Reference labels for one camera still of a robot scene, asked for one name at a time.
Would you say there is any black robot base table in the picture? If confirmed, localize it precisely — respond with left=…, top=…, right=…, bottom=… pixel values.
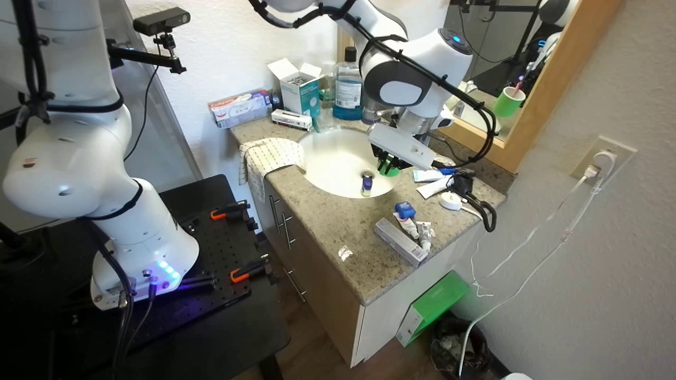
left=0, top=175, right=287, bottom=380

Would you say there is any white charger cable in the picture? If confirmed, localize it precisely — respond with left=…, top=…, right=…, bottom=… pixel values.
left=454, top=150, right=619, bottom=380

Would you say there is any white sink basin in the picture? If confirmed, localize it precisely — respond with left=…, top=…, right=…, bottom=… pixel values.
left=299, top=129, right=393, bottom=198

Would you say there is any white soap bar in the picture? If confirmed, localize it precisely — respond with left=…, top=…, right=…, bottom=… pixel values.
left=440, top=191, right=463, bottom=211

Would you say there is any wooden vanity cabinet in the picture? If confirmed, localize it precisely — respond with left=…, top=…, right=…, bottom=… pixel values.
left=267, top=190, right=362, bottom=366

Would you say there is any camera on black mount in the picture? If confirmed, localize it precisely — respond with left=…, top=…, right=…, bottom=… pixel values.
left=104, top=5, right=195, bottom=75

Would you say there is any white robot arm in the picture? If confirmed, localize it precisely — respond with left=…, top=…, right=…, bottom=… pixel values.
left=0, top=0, right=472, bottom=309

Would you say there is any white folded towel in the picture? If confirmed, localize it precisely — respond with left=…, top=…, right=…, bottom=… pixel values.
left=240, top=136, right=304, bottom=181

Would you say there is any toothpaste carton box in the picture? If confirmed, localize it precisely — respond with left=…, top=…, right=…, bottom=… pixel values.
left=209, top=91, right=272, bottom=129

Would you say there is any orange clamp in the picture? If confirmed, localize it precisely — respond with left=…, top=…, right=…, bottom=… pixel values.
left=209, top=203, right=250, bottom=221
left=228, top=256, right=268, bottom=284

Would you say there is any wood framed mirror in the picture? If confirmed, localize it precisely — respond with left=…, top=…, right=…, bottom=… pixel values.
left=446, top=0, right=624, bottom=172

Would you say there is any wall outlet with charger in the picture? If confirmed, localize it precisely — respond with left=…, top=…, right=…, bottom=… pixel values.
left=573, top=134, right=636, bottom=187

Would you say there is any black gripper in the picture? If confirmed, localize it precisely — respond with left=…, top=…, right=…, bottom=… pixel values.
left=368, top=123, right=459, bottom=175

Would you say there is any white teal box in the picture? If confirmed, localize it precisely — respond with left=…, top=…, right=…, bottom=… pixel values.
left=268, top=57, right=323, bottom=118

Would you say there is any green trash bin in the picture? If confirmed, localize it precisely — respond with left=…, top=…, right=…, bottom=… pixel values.
left=395, top=271, right=468, bottom=346

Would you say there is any white toothpaste tube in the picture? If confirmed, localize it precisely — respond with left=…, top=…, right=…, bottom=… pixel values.
left=416, top=177, right=454, bottom=201

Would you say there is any blue mouthwash bottle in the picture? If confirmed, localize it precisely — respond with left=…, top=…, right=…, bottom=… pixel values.
left=331, top=46, right=363, bottom=120

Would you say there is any blue floss container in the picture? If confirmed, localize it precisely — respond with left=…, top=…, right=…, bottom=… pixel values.
left=395, top=203, right=416, bottom=219

